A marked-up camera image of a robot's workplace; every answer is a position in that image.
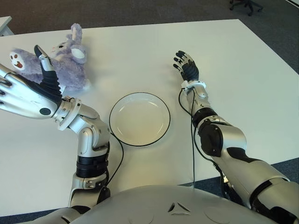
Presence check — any white plate black rim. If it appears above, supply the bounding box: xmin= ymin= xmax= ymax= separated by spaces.
xmin=109 ymin=92 xmax=171 ymax=147

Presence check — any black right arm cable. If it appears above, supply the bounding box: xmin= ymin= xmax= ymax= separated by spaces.
xmin=178 ymin=90 xmax=197 ymax=189

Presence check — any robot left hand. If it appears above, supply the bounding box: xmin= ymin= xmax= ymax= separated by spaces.
xmin=0 ymin=44 xmax=63 ymax=120

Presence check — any silver robot torso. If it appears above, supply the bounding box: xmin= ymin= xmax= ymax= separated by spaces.
xmin=70 ymin=185 xmax=276 ymax=224

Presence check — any purple plush bunny doll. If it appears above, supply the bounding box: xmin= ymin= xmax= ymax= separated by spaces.
xmin=9 ymin=22 xmax=92 ymax=92

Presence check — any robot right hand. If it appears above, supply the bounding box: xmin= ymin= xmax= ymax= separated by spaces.
xmin=173 ymin=50 xmax=200 ymax=82

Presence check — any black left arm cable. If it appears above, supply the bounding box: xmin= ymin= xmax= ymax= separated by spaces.
xmin=104 ymin=130 xmax=124 ymax=187

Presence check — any black office chair base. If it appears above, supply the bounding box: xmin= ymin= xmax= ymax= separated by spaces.
xmin=229 ymin=0 xmax=264 ymax=17

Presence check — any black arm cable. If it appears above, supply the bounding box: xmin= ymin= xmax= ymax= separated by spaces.
xmin=104 ymin=130 xmax=124 ymax=187
xmin=178 ymin=90 xmax=197 ymax=189

